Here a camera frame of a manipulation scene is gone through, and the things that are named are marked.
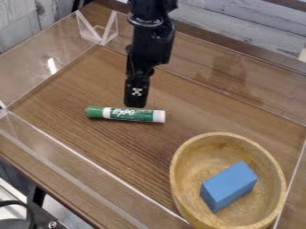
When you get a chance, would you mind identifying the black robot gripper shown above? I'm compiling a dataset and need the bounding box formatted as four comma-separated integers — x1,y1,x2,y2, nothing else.
124,16,175,108

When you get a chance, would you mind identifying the green Expo marker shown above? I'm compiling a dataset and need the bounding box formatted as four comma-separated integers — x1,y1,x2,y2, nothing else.
85,106,166,123

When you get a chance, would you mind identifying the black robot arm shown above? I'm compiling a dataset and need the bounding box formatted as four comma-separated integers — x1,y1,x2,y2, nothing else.
124,0,178,108

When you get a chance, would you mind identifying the brown wooden bowl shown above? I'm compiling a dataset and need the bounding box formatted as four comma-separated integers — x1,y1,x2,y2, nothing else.
170,132,287,229

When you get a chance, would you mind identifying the blue foam block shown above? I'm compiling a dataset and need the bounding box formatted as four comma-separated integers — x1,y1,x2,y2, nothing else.
199,161,258,213

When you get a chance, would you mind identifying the black metal table leg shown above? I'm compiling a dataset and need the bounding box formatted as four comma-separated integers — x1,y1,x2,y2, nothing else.
31,186,47,208

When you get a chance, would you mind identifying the clear acrylic tray wall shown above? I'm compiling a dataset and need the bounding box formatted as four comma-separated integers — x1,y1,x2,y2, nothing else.
0,7,306,229

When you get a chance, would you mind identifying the black cable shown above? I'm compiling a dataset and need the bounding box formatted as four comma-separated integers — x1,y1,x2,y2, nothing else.
0,199,35,229

